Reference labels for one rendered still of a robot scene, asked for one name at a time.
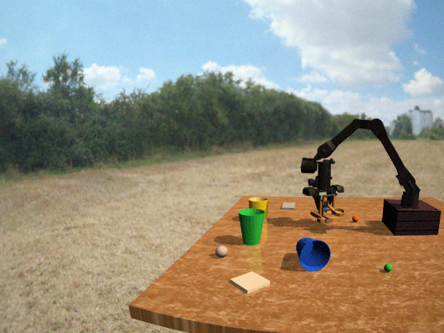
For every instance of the beige flat rectangular block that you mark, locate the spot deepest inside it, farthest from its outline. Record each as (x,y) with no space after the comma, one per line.
(288,206)

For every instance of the green cup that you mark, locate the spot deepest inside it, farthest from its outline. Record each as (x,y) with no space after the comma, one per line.
(251,222)

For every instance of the blue cup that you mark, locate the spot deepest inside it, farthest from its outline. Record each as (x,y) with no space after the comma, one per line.
(313,254)

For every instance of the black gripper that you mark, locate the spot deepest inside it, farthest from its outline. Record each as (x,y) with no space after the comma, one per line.
(324,184)

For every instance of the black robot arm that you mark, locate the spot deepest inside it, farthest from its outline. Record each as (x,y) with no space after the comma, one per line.
(410,196)

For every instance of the yellow mug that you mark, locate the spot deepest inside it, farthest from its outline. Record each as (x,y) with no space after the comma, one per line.
(260,203)

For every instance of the small beige ball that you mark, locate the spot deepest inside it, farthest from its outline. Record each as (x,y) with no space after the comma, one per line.
(221,251)

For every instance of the beige flat square slab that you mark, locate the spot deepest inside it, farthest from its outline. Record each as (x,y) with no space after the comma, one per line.
(250,282)

